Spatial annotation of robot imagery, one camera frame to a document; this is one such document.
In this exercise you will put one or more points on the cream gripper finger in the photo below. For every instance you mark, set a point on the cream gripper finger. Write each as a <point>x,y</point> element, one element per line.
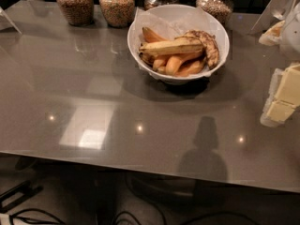
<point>284,96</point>
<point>272,36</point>

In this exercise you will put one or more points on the long yellow top banana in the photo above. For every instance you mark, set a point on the long yellow top banana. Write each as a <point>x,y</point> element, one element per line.
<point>169,47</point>

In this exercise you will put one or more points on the brown spotted curved banana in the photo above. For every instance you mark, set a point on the brown spotted curved banana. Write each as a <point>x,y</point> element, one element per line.
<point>209,43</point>

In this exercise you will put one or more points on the orange banana lower right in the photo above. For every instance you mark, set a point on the orange banana lower right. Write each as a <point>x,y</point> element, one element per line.
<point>190,67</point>

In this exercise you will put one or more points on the orange banana centre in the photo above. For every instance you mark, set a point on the orange banana centre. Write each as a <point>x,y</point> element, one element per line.
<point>177,60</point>

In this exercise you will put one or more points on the white paper bowl liner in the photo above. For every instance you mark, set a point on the white paper bowl liner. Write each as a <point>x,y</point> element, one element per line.
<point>156,24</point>

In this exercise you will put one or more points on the white ceramic bowl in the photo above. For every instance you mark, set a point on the white ceramic bowl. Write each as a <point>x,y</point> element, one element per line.
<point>178,16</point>

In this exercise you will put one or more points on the small orange banana left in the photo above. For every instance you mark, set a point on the small orange banana left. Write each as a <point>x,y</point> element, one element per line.
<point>160,61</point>

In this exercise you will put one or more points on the orange banana upper left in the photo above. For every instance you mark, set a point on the orange banana upper left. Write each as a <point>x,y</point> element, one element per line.
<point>150,36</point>

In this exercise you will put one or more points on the dark spotted banana left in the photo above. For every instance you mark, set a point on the dark spotted banana left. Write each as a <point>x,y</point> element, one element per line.
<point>147,58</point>

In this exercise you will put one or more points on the glass jar of grains right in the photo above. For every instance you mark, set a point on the glass jar of grains right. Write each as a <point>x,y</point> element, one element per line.
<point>219,9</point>

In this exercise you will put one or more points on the glass jar of grains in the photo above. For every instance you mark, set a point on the glass jar of grains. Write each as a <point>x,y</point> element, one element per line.
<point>77,12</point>
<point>118,13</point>
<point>219,9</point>

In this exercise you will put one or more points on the glass jar of grains left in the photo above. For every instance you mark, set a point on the glass jar of grains left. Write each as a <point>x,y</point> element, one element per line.
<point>77,12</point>

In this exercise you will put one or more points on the white card stand left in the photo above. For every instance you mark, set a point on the white card stand left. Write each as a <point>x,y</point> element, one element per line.
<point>6,22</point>

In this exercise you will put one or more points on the black table base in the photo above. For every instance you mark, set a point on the black table base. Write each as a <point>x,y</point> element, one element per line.
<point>17,195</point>

